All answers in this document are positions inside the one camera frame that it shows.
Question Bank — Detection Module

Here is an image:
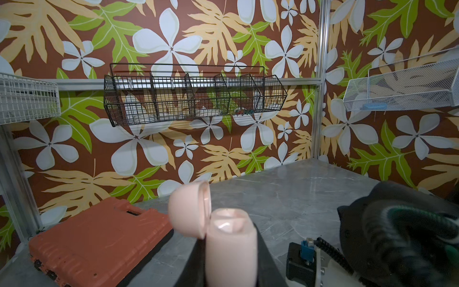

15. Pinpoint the black wire basket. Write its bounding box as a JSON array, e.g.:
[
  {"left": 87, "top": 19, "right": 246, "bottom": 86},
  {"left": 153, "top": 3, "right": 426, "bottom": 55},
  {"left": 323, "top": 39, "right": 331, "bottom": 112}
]
[{"left": 104, "top": 63, "right": 288, "bottom": 126}]

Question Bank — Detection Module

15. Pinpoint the pink earbud charging case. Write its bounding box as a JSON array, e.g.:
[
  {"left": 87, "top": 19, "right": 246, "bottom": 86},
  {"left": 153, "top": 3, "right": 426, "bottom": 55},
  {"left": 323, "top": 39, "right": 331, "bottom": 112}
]
[{"left": 168, "top": 181, "right": 258, "bottom": 287}]

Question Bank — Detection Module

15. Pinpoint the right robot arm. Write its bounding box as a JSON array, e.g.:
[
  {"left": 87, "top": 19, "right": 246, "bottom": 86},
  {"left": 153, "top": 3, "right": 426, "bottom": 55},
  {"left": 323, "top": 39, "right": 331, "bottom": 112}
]
[{"left": 337, "top": 181, "right": 459, "bottom": 287}]

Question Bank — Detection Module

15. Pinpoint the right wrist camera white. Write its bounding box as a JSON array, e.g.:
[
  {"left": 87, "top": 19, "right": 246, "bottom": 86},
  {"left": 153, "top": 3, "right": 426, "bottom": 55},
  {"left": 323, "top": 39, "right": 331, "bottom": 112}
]
[{"left": 285, "top": 238, "right": 363, "bottom": 287}]

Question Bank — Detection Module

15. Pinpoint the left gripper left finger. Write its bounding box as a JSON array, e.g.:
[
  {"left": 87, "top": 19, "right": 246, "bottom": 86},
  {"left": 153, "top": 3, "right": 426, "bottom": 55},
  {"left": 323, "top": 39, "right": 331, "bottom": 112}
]
[{"left": 175, "top": 239, "right": 206, "bottom": 287}]

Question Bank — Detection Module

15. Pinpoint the white mesh basket right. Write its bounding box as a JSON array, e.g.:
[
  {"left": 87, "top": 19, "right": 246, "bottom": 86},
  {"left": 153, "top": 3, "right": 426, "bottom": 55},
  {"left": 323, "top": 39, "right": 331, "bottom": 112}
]
[{"left": 343, "top": 46, "right": 459, "bottom": 112}]

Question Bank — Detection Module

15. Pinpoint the white wire basket left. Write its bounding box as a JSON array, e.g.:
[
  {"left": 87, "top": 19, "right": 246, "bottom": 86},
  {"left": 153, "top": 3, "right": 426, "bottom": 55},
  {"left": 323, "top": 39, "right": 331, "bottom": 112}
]
[{"left": 1, "top": 73, "right": 61, "bottom": 125}]

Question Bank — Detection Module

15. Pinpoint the red plastic tool case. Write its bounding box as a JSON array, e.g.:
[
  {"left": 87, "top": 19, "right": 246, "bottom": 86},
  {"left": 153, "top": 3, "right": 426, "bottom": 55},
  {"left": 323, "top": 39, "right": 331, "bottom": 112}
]
[{"left": 29, "top": 197, "right": 174, "bottom": 287}]

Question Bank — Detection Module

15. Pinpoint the blue object in basket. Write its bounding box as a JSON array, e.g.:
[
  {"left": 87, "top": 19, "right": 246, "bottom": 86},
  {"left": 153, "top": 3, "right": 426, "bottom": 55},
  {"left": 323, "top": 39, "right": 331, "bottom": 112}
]
[{"left": 361, "top": 103, "right": 387, "bottom": 111}]

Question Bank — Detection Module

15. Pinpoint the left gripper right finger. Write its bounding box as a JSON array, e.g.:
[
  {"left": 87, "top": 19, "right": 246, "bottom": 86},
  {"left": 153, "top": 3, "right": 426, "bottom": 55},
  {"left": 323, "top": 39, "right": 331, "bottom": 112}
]
[{"left": 254, "top": 224, "right": 287, "bottom": 287}]

